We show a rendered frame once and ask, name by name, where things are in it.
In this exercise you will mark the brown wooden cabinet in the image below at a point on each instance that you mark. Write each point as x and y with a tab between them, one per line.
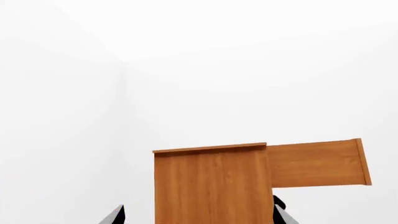
211	184

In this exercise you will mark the open wooden cabinet drawer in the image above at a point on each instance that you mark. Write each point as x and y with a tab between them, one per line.
315	163

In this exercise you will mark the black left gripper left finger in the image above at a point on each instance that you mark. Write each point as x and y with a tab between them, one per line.
115	216

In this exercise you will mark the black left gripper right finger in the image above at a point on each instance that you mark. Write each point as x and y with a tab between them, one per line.
282	214

